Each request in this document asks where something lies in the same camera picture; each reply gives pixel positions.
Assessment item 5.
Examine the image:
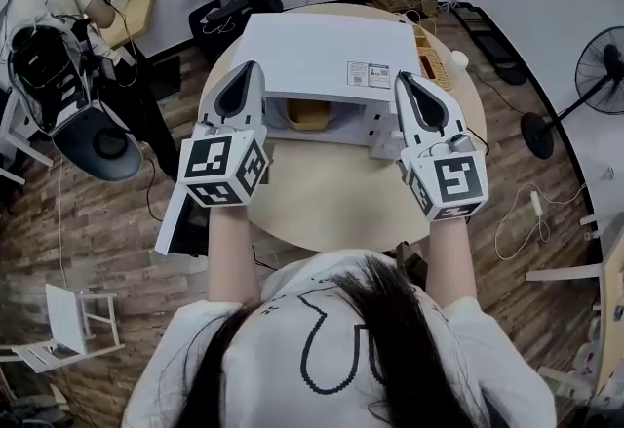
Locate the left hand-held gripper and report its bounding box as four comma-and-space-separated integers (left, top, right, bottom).
175, 59, 272, 209

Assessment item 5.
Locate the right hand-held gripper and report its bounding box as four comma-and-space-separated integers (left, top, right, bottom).
393, 71, 490, 222

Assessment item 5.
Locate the yellow plastic tray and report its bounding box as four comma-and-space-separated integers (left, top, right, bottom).
286, 97, 333, 131

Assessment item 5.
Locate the white microwave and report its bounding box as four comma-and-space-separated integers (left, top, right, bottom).
154, 12, 420, 257

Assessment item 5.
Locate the person's left forearm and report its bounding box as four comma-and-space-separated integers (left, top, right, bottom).
207, 206, 262, 308

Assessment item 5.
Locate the person's right forearm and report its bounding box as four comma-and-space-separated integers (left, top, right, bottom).
426, 218, 479, 308

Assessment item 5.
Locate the wicker tissue box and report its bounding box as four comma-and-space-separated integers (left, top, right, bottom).
413, 23, 452, 91

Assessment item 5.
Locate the white cup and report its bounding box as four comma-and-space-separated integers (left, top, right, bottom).
446, 50, 469, 76

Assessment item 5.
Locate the black floor rack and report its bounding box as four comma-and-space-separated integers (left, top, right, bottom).
450, 1, 527, 86

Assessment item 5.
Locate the round wooden table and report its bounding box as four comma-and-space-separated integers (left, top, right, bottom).
197, 2, 488, 254

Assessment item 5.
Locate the small wooden side table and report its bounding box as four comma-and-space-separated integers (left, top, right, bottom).
99, 0, 158, 50

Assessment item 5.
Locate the black standing fan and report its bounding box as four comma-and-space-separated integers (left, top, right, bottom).
520, 25, 624, 160

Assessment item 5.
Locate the white desk leg bar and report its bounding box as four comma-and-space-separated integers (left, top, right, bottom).
525, 262, 604, 282

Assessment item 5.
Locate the person's white shirt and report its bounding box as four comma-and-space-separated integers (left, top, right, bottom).
121, 248, 557, 428

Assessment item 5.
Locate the light wooden desk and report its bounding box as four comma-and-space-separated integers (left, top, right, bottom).
597, 211, 624, 408

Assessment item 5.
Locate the white stool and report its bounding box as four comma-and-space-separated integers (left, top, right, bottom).
0, 283, 126, 373

